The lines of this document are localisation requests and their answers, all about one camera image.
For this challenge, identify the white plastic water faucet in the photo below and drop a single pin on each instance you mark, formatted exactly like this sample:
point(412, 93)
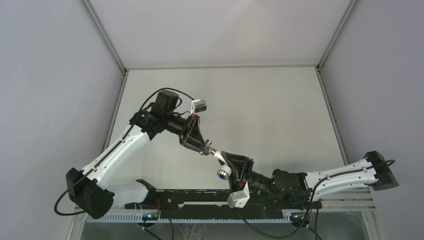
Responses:
point(224, 172)

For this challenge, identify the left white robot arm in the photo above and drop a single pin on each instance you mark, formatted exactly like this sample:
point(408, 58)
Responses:
point(89, 188)

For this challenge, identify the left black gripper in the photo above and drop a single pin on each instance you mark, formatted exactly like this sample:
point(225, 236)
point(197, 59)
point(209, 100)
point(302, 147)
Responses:
point(191, 137)

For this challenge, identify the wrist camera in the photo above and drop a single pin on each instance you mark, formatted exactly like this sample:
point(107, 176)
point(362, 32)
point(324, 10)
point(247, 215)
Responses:
point(239, 199)
point(197, 106)

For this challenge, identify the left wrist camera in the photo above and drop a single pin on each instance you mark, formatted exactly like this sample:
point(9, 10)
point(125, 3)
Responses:
point(197, 106)

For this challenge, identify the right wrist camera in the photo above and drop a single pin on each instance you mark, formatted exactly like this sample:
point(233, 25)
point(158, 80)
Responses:
point(239, 199)

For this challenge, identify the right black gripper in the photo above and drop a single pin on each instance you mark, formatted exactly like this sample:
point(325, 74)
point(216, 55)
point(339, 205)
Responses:
point(242, 168)

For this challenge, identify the white slotted cable duct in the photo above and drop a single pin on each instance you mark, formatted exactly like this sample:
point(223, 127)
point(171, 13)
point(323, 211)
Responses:
point(151, 217)

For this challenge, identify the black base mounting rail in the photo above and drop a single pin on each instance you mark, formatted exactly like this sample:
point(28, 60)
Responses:
point(212, 203)

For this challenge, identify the metal tee pipe fitting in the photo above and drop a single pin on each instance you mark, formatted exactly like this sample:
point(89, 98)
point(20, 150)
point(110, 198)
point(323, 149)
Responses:
point(208, 150)

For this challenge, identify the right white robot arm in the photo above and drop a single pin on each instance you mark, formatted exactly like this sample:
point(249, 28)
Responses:
point(300, 190)

